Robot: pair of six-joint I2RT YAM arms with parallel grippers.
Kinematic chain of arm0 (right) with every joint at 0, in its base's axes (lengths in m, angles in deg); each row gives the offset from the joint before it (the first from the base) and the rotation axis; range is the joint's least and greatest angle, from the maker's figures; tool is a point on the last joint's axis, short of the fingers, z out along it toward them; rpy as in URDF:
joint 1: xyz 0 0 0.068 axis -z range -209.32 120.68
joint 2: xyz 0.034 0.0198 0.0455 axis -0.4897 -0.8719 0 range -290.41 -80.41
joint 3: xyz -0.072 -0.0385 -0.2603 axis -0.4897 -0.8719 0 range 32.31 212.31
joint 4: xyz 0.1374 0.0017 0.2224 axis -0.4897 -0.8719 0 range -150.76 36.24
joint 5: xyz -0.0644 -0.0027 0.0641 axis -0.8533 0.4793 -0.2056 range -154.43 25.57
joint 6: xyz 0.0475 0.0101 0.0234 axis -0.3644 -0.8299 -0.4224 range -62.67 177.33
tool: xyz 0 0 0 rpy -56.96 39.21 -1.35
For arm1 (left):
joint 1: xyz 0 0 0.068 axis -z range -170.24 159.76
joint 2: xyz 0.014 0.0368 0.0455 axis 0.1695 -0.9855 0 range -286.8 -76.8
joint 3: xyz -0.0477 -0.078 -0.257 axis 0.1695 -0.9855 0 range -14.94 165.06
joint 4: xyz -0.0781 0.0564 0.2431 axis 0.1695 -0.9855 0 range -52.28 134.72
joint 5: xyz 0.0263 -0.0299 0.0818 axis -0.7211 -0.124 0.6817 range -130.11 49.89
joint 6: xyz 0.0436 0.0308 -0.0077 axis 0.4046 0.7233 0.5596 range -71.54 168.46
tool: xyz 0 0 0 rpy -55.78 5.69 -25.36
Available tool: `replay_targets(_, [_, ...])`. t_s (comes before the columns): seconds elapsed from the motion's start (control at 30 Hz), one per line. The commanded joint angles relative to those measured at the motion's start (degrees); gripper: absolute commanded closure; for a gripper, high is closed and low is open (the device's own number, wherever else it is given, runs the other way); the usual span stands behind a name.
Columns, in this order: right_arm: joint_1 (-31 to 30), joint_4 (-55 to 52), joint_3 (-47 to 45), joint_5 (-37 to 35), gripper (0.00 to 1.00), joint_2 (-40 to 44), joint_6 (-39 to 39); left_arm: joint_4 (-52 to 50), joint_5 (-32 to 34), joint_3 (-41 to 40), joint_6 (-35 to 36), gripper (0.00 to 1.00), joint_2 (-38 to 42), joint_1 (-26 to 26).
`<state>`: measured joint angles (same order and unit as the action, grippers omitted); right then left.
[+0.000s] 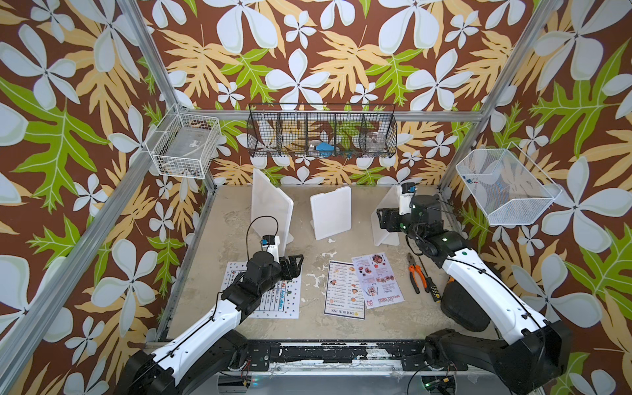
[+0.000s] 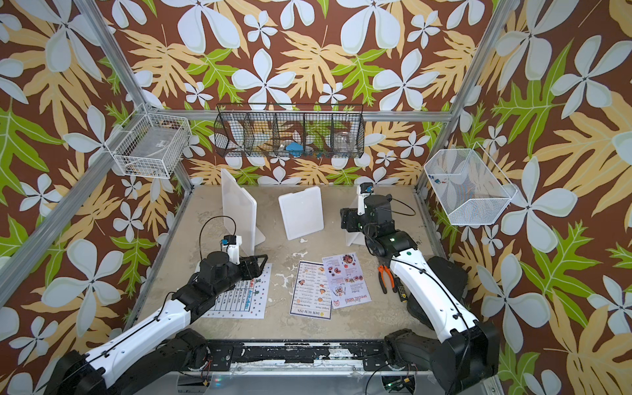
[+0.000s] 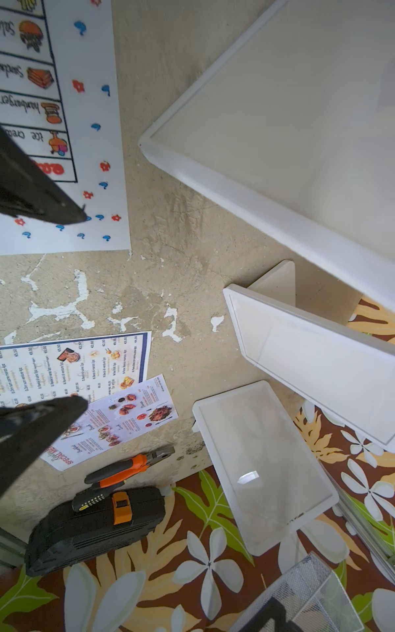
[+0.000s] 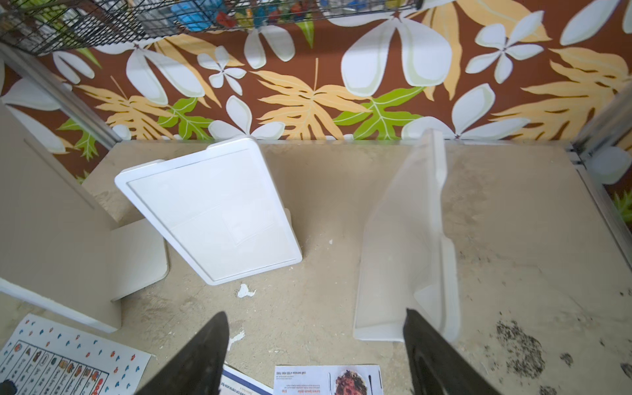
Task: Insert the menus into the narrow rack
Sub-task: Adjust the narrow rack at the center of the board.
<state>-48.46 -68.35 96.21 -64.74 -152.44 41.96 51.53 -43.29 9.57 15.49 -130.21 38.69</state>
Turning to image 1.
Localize dotted border table menu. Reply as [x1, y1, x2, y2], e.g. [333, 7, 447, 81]
[221, 262, 302, 319]

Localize pink restaurant special menu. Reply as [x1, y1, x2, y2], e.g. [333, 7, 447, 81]
[352, 253, 405, 309]

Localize white mesh basket right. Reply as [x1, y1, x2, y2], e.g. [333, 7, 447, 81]
[456, 143, 563, 227]

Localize orange handled pliers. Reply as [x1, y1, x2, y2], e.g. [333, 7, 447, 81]
[407, 253, 427, 294]

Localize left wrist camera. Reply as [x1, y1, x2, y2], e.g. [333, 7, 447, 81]
[260, 235, 280, 261]

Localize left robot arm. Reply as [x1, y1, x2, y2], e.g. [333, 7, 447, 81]
[115, 251, 304, 394]

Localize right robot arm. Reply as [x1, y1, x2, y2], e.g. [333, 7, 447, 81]
[376, 194, 572, 394]

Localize blue bordered menu sheet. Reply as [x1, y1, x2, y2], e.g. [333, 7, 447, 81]
[324, 261, 365, 320]

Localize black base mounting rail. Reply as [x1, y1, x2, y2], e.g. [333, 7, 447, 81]
[227, 339, 467, 372]

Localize white wire basket left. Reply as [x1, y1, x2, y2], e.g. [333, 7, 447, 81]
[146, 110, 222, 179]

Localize black wire rack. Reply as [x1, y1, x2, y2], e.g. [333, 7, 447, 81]
[246, 103, 398, 159]

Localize black screwdriver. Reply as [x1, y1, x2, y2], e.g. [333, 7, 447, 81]
[419, 258, 441, 303]

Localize blue object in rack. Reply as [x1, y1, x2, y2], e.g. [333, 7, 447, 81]
[316, 143, 335, 158]

